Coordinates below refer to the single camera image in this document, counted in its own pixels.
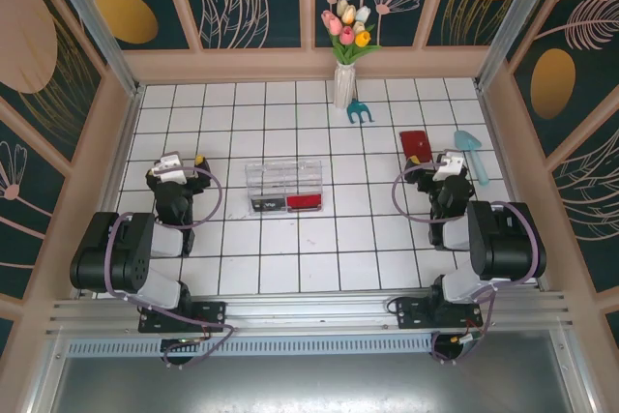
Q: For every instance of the red case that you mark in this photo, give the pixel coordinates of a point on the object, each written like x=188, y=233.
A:
x=415, y=142

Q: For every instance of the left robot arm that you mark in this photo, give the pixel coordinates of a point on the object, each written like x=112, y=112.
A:
x=111, y=258

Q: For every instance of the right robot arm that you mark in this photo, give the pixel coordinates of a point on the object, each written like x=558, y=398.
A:
x=508, y=244

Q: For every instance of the black card stack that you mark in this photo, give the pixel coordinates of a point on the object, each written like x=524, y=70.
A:
x=268, y=204

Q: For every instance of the clear acrylic card holder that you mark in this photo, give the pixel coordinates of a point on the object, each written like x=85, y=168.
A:
x=280, y=176

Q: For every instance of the red card stack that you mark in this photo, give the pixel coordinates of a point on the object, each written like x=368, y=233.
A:
x=303, y=202

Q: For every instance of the light blue toy shovel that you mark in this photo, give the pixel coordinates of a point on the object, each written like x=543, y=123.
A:
x=466, y=142

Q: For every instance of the teal toy rake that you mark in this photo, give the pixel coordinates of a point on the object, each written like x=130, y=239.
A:
x=358, y=110

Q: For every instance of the white ribbed vase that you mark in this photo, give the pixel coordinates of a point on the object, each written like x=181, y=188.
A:
x=344, y=86

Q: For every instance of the artificial tulip bouquet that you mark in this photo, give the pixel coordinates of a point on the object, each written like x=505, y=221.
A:
x=347, y=36

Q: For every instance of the grey metal panel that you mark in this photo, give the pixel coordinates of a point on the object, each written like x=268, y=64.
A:
x=309, y=384

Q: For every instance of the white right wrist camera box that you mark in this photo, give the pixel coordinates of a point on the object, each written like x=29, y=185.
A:
x=447, y=167

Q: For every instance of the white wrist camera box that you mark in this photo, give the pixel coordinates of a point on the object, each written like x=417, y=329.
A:
x=167, y=170
x=447, y=167

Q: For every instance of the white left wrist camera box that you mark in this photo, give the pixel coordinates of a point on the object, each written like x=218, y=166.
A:
x=167, y=170

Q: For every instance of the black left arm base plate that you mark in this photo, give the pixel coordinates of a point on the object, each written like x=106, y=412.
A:
x=208, y=316

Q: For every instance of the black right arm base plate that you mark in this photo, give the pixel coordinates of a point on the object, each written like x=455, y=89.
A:
x=411, y=316

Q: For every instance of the aluminium frame post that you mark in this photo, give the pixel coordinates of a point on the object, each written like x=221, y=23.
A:
x=517, y=11
x=97, y=31

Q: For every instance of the aluminium mounting rail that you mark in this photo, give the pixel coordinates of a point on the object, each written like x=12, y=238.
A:
x=309, y=314

